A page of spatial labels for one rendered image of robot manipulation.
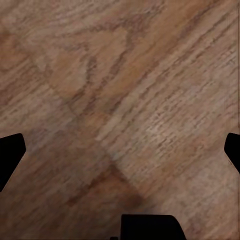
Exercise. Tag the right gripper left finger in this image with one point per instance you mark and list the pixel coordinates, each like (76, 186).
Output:
(12, 149)

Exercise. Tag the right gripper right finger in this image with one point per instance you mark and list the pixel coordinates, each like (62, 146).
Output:
(232, 149)

